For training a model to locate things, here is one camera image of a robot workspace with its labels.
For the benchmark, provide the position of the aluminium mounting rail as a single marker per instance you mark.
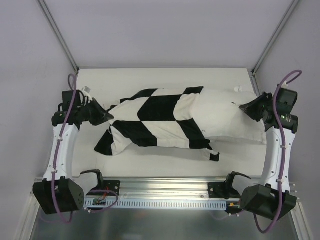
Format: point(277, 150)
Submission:
point(162, 186)

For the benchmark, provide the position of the aluminium frame post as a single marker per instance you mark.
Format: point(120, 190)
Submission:
point(275, 35)
point(58, 34)

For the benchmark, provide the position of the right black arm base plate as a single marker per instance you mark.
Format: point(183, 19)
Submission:
point(222, 190)

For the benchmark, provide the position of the white pillow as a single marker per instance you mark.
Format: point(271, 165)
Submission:
point(218, 115)

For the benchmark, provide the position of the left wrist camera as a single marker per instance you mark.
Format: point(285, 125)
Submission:
point(86, 91)

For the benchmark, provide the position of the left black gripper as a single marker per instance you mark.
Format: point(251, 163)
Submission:
point(93, 111)

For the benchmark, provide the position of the black white checkered pillowcase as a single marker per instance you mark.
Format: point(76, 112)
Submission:
point(156, 117)

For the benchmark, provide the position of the left aluminium frame post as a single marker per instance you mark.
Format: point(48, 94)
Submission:
point(58, 34)

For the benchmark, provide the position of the right aluminium frame post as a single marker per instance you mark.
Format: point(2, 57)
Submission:
point(275, 35)

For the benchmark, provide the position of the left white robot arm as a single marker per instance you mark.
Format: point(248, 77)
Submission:
point(65, 133)

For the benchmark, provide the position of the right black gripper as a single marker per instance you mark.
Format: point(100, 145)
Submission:
point(260, 107)

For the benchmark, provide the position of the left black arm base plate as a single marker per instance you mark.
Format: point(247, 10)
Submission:
point(111, 185)

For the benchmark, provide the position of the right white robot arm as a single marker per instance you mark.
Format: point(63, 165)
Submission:
point(271, 197)

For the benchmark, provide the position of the white slotted cable duct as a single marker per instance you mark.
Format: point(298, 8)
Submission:
point(175, 204)

